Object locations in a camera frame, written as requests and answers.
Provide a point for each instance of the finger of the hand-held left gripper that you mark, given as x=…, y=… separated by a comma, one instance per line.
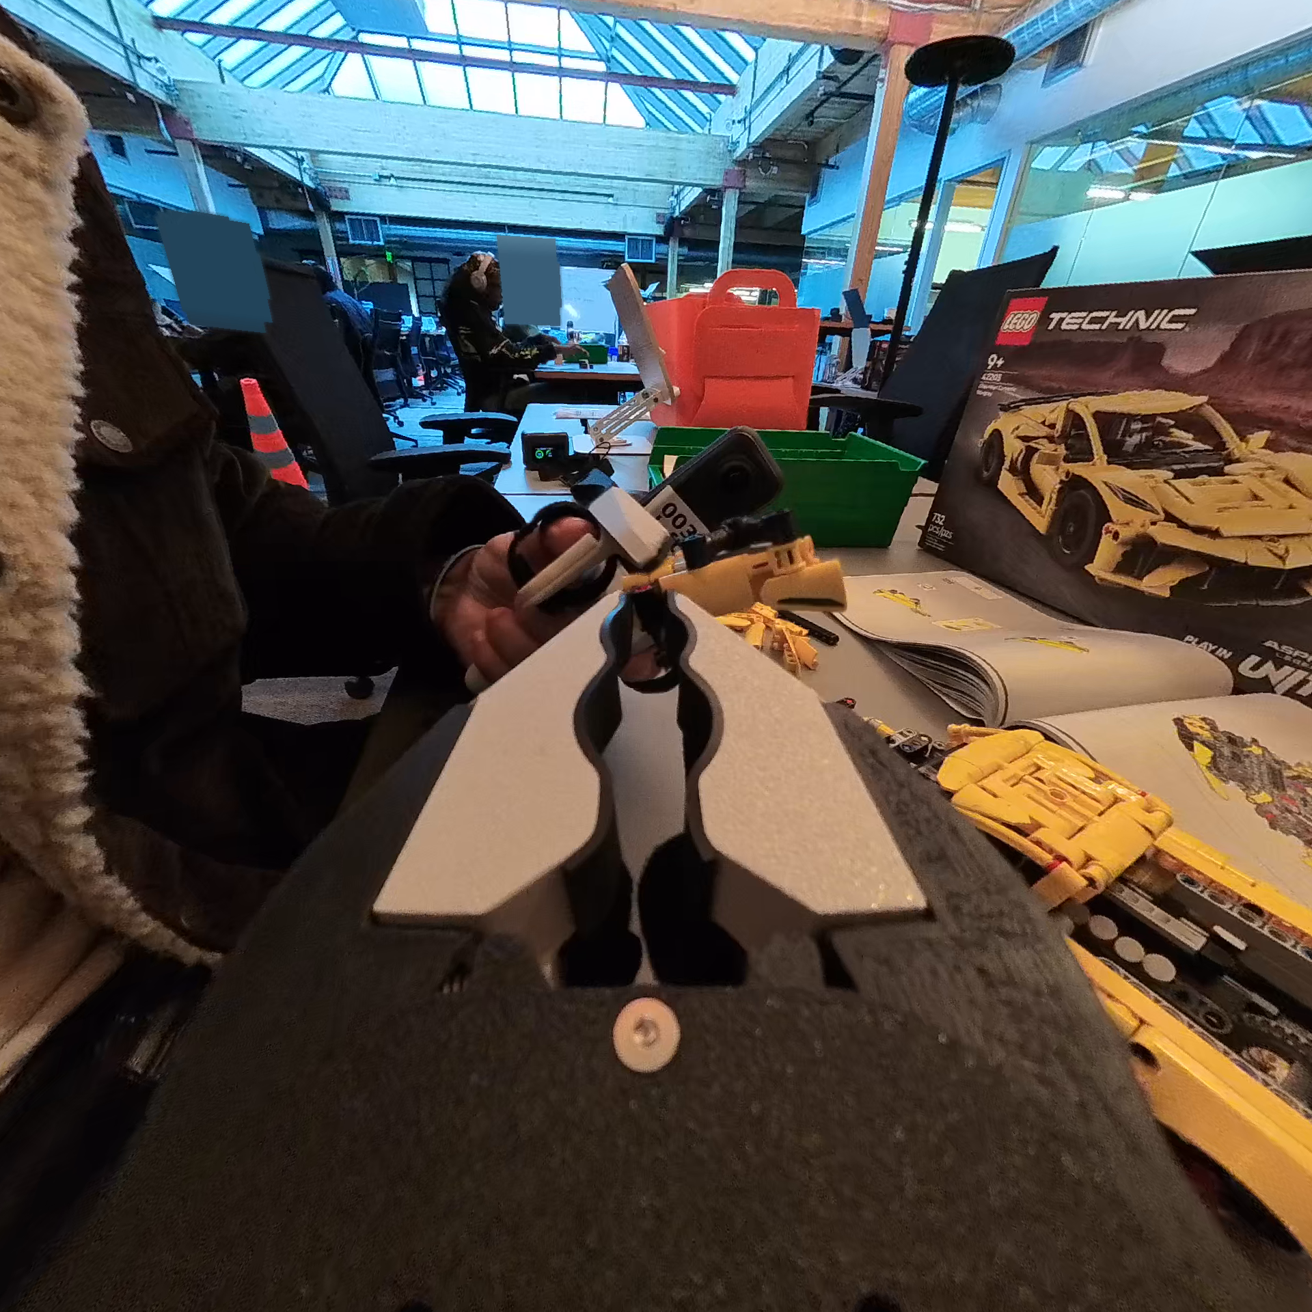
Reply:
x=625, y=524

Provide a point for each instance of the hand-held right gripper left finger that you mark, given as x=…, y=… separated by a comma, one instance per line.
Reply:
x=492, y=821

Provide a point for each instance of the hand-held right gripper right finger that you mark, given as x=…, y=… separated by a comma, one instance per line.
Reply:
x=811, y=821

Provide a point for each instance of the yellow brick panel piece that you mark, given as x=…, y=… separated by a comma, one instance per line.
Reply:
x=748, y=579

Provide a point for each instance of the pile of yellow brick pieces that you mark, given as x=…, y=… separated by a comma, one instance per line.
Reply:
x=779, y=641

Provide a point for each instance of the yellow brick car model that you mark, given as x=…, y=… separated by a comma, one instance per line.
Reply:
x=1107, y=883

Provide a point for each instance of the person's left forearm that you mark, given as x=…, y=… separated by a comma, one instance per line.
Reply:
x=348, y=576

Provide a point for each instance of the person's left hand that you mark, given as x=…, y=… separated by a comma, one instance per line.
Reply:
x=492, y=605

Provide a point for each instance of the green plastic bin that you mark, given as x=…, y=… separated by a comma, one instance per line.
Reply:
x=820, y=483

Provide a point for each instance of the red plastic bin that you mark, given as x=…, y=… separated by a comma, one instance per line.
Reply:
x=739, y=349

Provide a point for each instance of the black office chair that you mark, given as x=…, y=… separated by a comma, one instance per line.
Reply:
x=964, y=360
x=328, y=380

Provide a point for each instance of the open instruction booklet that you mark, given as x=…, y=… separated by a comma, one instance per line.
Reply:
x=1067, y=657

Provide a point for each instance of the black floor lamp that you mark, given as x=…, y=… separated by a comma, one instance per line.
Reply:
x=932, y=185

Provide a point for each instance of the orange traffic cone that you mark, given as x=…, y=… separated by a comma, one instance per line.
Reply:
x=270, y=435

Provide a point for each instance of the black car set box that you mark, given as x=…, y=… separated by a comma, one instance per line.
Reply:
x=1148, y=472

